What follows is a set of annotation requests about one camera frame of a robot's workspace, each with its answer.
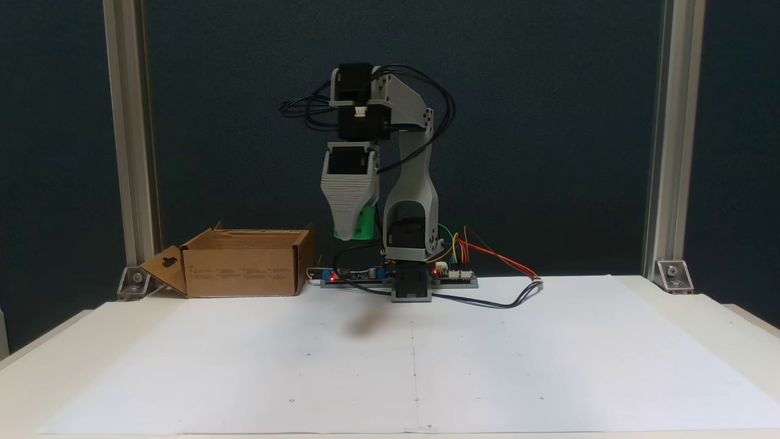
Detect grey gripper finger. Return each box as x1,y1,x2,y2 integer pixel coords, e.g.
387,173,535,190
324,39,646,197
321,175,378,243

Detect green dice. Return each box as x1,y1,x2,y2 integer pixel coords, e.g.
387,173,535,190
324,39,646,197
333,205,376,241

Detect blue circuit board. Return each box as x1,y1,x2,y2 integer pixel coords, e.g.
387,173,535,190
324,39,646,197
319,266,392,289

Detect brown cardboard box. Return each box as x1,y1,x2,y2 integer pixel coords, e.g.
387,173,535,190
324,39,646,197
139,222,317,299

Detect black base cable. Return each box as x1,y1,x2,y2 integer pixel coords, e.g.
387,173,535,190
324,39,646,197
331,240,394,298

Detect black gripper motor cable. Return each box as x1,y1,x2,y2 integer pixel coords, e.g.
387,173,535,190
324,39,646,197
278,78,343,132

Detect black arm motor cable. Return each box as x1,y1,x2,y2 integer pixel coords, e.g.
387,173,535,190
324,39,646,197
370,63,457,179

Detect circuit board with jumper wires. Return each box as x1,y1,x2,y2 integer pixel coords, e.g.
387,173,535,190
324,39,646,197
431,261,480,289

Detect orange red wire bundle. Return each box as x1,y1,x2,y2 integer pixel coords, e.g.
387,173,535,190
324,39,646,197
456,225,541,281

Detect black cable with white connector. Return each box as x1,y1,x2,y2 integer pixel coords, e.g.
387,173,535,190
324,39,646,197
427,279,545,310

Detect aluminium frame post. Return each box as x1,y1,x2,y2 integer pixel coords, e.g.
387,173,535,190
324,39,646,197
102,0,163,290
641,0,708,288

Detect metal corner bracket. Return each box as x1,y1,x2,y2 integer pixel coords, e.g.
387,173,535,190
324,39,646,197
654,259,695,295
116,265,152,302

